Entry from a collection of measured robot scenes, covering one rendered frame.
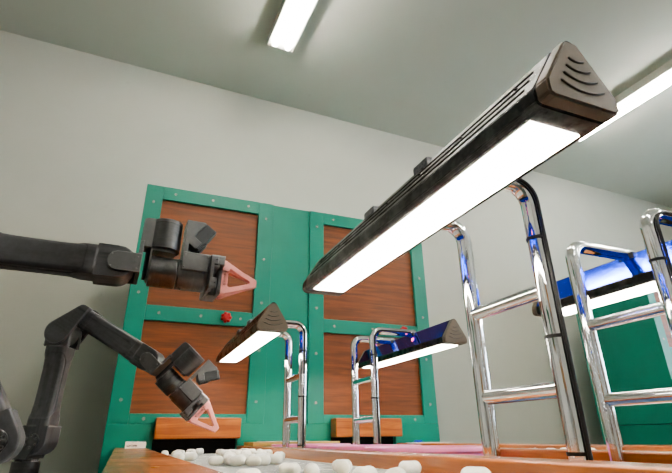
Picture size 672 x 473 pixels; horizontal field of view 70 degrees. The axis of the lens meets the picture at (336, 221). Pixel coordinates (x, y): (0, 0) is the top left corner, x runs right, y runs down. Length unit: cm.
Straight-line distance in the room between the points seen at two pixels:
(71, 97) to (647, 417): 396
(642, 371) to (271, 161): 271
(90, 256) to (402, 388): 166
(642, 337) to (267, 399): 246
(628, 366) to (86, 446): 315
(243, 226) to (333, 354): 69
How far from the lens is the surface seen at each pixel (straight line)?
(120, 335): 144
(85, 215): 295
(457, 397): 344
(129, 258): 92
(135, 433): 197
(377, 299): 231
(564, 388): 65
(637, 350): 366
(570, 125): 48
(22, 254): 94
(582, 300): 95
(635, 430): 371
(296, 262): 220
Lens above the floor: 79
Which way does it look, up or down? 24 degrees up
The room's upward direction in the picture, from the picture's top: 1 degrees counter-clockwise
